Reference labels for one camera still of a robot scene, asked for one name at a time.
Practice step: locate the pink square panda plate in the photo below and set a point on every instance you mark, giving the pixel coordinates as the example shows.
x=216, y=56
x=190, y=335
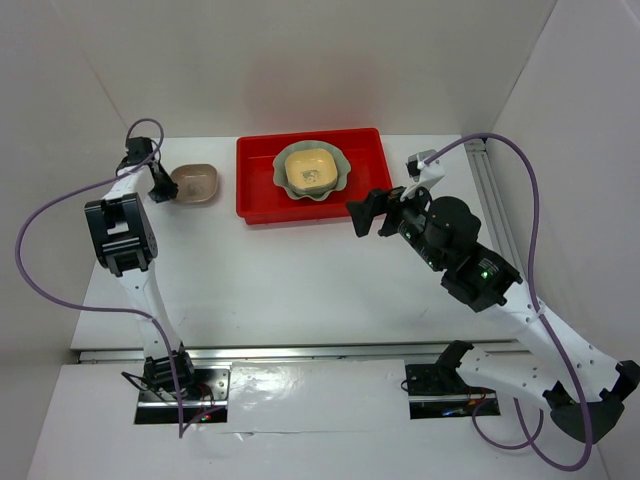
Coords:
x=197, y=183

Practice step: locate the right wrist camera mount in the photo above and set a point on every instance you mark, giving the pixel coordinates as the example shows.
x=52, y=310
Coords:
x=423, y=172

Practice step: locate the large green scalloped bowl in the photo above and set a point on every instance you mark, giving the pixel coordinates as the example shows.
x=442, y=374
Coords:
x=343, y=167

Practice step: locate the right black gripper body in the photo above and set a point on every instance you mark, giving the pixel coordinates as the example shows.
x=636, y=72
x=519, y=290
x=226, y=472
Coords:
x=411, y=215

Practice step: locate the yellow square plate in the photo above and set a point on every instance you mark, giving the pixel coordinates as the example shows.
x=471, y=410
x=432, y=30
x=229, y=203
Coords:
x=311, y=171

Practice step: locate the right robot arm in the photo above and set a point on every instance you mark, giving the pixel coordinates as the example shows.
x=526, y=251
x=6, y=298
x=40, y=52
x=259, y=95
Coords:
x=581, y=388

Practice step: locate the aluminium mounting rail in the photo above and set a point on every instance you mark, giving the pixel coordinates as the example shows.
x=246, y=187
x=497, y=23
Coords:
x=304, y=353

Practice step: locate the red plastic bin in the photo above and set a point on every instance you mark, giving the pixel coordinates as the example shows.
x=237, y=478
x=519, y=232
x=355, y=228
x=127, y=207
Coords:
x=260, y=201

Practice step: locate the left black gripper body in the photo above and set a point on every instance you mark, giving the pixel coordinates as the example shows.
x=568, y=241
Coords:
x=163, y=187

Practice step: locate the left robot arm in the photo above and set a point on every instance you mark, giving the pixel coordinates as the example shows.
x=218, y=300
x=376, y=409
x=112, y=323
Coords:
x=126, y=246

